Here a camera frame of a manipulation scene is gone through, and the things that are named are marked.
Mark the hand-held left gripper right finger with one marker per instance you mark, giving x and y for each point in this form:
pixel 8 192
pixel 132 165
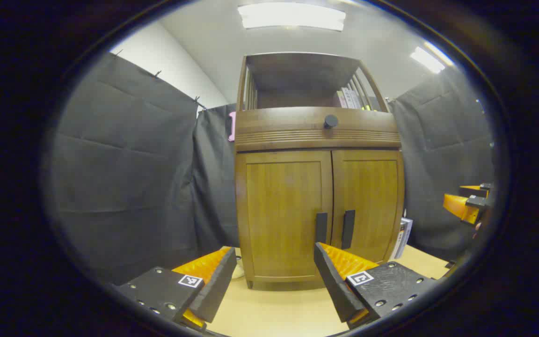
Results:
pixel 332 285

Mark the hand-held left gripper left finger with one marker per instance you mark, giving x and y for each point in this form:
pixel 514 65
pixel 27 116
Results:
pixel 218 285

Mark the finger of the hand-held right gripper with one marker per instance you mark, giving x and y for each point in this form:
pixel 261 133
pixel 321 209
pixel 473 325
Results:
pixel 477 191
pixel 459 206

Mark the wooden shoe cabinet door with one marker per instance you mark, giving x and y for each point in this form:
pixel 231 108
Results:
pixel 367 201
pixel 283 215

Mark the wooden double-door shoe cabinet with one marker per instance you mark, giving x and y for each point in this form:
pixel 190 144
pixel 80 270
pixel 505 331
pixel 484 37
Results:
pixel 297 75

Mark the wooden cabinet drawer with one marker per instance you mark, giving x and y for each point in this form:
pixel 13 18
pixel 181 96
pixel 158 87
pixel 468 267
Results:
pixel 279 126

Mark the cream plush toy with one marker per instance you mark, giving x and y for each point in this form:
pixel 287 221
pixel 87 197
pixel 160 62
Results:
pixel 238 269

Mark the black backdrop cloth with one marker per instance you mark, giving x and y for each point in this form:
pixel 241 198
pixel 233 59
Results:
pixel 438 140
pixel 124 164

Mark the white booklet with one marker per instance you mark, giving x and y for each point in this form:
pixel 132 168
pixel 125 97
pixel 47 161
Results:
pixel 401 238

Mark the small ceiling light panel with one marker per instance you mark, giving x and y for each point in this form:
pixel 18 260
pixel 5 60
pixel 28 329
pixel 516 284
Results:
pixel 428 58

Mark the row of upright books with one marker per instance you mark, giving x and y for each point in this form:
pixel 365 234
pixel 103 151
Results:
pixel 351 99

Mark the round black drawer knob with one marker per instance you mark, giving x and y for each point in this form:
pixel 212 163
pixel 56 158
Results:
pixel 331 121

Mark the large ceiling light panel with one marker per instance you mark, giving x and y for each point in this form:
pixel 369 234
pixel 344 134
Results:
pixel 292 16

